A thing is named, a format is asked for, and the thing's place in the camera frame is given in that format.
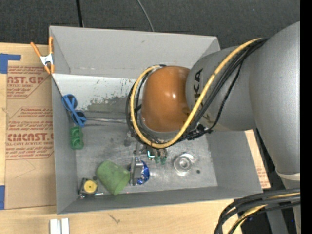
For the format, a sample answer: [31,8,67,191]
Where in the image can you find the blue sunglasses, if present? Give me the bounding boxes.
[61,94,87,128]

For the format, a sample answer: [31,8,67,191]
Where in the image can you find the brown cardboard board red print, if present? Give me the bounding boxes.
[0,42,272,211]

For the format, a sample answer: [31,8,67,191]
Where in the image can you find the yellow and black tape measure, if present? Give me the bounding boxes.
[78,177,99,200]

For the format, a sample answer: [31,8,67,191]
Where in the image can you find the grey metal bin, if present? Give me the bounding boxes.
[48,25,264,215]

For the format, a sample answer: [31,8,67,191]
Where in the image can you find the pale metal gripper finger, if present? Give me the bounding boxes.
[134,156,145,181]
[130,164,137,187]

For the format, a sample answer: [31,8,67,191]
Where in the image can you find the green ribbed plastic toy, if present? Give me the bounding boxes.
[69,126,85,150]

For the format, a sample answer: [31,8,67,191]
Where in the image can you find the blue and white round thing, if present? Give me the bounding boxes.
[136,160,150,185]

